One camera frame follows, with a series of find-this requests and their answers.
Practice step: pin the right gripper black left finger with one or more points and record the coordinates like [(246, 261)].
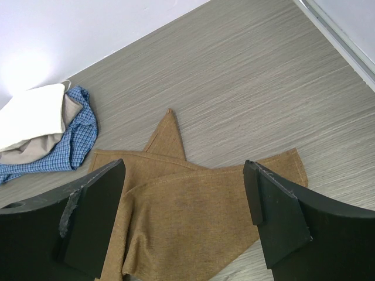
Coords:
[(64, 233)]

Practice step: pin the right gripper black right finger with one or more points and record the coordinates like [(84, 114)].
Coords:
[(306, 235)]

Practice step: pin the brown cloth napkin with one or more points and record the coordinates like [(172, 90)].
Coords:
[(175, 220)]

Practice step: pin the blue checkered cloth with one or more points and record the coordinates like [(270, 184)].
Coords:
[(70, 152)]

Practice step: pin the beige folded cloth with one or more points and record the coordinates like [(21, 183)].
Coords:
[(36, 148)]

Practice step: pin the white folded cloth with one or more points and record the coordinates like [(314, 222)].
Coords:
[(31, 114)]

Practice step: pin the aluminium frame rail right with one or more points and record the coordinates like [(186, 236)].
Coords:
[(349, 27)]

